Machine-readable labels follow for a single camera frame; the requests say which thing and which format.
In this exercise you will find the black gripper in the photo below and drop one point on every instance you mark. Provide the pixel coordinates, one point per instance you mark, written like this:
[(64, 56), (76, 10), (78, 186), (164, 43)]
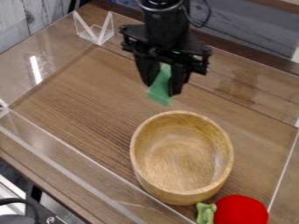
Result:
[(161, 40)]

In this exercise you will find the green rectangular block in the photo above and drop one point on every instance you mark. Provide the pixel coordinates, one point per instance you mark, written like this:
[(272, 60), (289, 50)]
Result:
[(157, 91)]

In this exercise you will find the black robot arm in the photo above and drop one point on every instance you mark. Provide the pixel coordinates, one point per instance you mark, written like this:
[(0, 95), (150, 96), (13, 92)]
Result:
[(161, 4)]

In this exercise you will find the brown wooden bowl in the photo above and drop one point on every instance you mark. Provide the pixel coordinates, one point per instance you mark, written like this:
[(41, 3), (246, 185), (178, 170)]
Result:
[(181, 156)]

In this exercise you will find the small green toy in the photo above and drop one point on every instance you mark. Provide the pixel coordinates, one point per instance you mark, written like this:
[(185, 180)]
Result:
[(205, 213)]

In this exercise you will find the red plush ball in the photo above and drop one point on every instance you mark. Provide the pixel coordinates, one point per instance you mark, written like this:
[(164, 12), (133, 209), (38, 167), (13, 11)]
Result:
[(237, 209)]

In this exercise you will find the clear acrylic corner bracket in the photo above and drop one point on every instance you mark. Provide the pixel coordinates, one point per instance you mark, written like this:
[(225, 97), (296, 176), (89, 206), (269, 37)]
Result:
[(94, 34)]

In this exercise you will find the clear acrylic tray wall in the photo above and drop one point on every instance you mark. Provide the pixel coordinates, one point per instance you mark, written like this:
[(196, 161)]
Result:
[(86, 188)]

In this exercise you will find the black table frame bracket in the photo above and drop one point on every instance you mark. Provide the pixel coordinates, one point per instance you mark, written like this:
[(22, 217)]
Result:
[(20, 210)]

